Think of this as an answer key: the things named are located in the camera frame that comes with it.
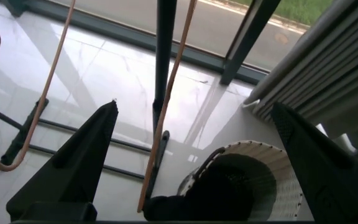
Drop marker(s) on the black clothes rack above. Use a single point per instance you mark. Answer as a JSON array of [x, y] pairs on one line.
[[165, 46]]

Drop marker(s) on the window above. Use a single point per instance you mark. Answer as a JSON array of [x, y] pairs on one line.
[[247, 40]]

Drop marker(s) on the black garment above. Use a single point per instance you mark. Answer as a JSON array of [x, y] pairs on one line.
[[216, 196]]

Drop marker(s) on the white laundry basket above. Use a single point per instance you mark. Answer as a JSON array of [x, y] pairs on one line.
[[278, 174]]

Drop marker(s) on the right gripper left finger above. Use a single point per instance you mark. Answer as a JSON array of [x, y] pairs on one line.
[[73, 174]]

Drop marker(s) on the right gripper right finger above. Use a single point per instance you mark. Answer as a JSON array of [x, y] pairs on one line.
[[331, 174]]

